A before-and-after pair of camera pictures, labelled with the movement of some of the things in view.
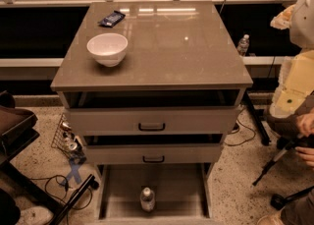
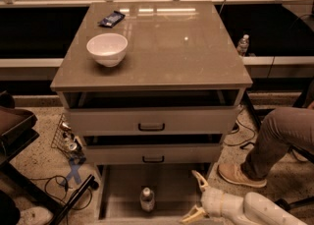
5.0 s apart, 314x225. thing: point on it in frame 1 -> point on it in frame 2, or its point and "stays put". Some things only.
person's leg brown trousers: (299, 211) -> (281, 130)
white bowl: (108, 48) stays put
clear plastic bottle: (147, 199) stays put
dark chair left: (19, 128) stays put
